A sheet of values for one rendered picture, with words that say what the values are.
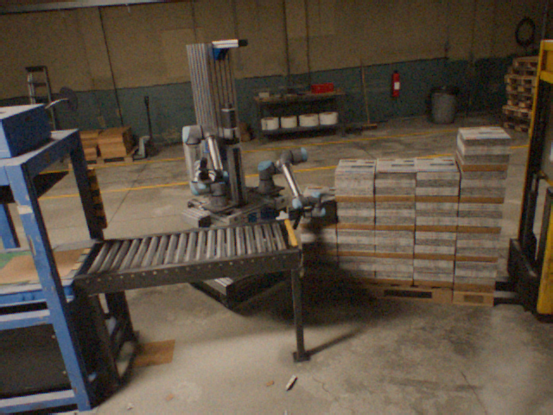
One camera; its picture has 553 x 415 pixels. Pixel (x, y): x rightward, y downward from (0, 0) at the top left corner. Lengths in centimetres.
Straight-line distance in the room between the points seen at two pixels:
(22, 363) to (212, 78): 230
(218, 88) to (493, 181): 212
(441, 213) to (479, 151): 50
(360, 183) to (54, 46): 802
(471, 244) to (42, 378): 297
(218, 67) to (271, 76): 626
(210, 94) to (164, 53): 631
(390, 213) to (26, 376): 262
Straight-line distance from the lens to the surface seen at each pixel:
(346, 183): 335
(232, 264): 274
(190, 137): 337
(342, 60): 1010
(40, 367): 317
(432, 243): 353
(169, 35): 984
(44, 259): 266
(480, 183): 338
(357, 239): 352
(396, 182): 334
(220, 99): 364
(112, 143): 915
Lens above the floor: 202
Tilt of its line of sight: 21 degrees down
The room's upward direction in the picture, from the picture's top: 5 degrees counter-clockwise
